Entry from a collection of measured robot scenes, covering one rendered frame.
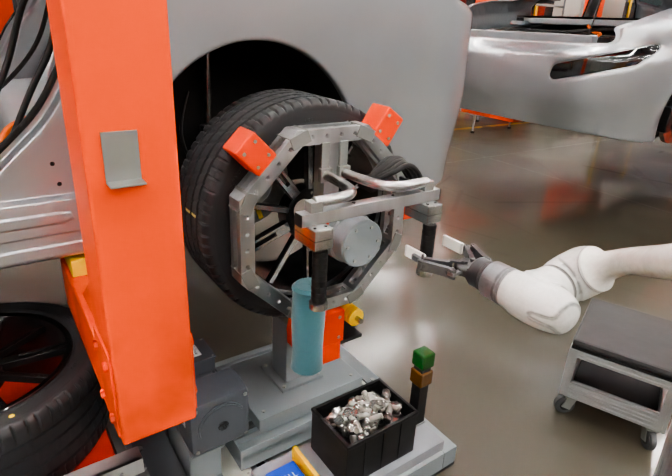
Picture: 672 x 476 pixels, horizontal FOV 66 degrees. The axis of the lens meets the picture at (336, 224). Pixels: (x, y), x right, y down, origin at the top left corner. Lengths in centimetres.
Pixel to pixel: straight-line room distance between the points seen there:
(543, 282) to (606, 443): 116
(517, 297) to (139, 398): 82
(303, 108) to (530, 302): 73
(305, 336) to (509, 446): 98
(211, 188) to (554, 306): 83
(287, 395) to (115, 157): 108
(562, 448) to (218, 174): 153
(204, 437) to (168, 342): 47
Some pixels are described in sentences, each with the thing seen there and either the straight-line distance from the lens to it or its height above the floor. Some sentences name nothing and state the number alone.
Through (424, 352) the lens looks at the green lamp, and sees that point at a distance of 126.
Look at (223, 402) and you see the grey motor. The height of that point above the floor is 39.
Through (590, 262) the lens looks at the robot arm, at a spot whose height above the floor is 92.
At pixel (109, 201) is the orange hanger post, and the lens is 98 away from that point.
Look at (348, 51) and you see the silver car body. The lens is 178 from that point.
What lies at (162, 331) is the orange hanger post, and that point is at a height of 77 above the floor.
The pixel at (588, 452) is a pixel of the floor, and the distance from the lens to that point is 217.
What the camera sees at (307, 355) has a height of 55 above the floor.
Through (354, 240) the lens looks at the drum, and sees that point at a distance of 128.
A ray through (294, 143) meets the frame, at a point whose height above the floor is 109.
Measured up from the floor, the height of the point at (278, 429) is 15.
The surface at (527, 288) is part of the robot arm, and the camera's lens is 116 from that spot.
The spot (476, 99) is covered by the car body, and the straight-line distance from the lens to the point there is 402.
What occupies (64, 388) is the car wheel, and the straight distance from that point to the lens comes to 148.
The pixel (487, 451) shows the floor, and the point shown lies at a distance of 203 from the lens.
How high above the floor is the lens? 137
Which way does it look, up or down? 22 degrees down
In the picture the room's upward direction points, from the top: 3 degrees clockwise
